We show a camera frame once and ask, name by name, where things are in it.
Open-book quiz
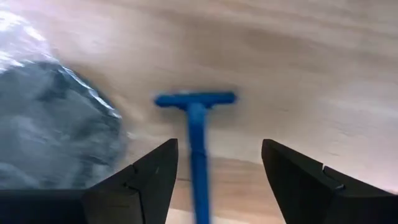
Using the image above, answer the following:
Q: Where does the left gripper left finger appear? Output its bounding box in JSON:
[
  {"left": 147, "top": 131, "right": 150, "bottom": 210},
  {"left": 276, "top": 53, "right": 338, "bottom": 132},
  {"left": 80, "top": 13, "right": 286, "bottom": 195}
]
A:
[{"left": 0, "top": 138, "right": 180, "bottom": 224}]

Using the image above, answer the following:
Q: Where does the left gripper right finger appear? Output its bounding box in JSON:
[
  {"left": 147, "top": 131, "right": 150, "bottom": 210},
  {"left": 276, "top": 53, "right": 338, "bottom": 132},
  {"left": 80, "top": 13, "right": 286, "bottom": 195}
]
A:
[{"left": 261, "top": 139, "right": 398, "bottom": 224}]

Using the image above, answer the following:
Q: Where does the black hair net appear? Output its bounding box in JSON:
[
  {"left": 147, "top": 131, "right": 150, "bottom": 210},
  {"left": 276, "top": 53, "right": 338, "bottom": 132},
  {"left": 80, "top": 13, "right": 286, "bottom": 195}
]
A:
[{"left": 0, "top": 9, "right": 130, "bottom": 190}]

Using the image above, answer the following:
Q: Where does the blue disposable razor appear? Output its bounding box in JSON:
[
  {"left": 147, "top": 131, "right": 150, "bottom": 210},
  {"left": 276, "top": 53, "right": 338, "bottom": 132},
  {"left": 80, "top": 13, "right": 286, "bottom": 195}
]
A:
[{"left": 154, "top": 90, "right": 238, "bottom": 224}]

